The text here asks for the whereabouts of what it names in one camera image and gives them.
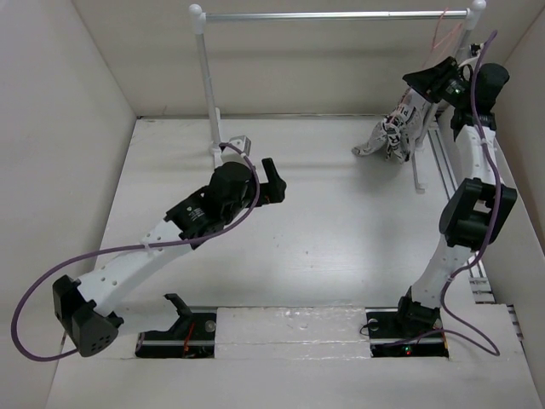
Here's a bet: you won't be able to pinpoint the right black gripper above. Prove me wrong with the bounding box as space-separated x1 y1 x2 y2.
404 55 473 107

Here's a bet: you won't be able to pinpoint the pink wire hanger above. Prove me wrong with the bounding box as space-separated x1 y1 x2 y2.
421 8 463 68

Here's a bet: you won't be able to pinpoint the newspaper print trousers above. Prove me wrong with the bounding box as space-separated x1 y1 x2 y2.
352 88 430 164

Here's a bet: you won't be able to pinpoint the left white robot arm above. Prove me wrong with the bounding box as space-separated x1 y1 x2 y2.
52 158 287 357

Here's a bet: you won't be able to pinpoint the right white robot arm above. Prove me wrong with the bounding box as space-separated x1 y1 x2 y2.
393 57 518 336

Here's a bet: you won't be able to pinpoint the white garment rack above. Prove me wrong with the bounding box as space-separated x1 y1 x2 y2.
188 1 486 168

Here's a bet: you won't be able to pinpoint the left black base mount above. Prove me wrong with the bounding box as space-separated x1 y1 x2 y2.
135 293 218 359

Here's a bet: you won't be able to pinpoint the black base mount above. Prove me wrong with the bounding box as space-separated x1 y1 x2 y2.
135 293 218 359
360 296 449 358

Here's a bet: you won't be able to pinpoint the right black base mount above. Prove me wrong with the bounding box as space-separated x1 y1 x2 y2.
360 296 449 358

